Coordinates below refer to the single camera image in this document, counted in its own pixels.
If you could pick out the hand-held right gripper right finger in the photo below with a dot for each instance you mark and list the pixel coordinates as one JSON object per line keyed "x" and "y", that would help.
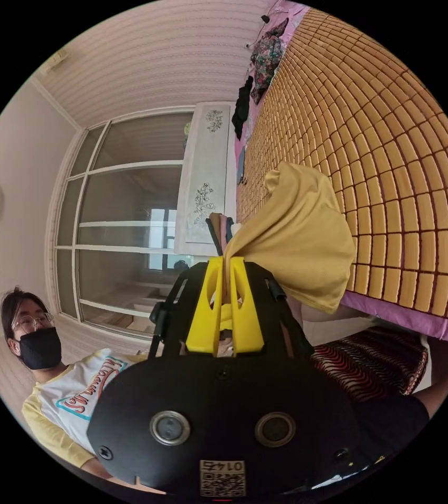
{"x": 247, "y": 327}

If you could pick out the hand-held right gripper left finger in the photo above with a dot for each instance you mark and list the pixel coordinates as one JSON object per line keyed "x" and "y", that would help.
{"x": 204, "y": 323}

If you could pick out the yellow t-shirt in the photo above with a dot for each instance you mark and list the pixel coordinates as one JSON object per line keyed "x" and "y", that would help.
{"x": 302, "y": 244}

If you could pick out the pile of clothes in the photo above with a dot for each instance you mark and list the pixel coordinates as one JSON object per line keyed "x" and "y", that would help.
{"x": 265, "y": 59}
{"x": 219, "y": 230}

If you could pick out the large window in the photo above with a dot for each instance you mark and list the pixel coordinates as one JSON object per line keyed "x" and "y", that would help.
{"x": 129, "y": 204}

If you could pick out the white headboard with flower print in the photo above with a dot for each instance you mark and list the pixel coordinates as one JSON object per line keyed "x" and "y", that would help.
{"x": 204, "y": 165}

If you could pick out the black phone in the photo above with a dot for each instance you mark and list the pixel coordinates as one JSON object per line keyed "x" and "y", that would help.
{"x": 241, "y": 165}

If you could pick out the person's body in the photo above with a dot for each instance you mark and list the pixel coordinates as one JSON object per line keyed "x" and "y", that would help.
{"x": 56, "y": 397}

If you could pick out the bed with woven mat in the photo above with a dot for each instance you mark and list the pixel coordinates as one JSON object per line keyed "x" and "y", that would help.
{"x": 385, "y": 157}

